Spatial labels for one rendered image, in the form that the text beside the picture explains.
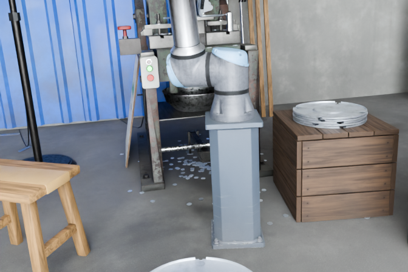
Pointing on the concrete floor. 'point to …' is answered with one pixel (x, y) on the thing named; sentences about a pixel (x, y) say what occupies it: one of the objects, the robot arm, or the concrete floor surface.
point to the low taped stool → (13, 190)
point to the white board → (132, 107)
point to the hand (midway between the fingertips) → (199, 14)
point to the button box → (147, 79)
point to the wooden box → (334, 169)
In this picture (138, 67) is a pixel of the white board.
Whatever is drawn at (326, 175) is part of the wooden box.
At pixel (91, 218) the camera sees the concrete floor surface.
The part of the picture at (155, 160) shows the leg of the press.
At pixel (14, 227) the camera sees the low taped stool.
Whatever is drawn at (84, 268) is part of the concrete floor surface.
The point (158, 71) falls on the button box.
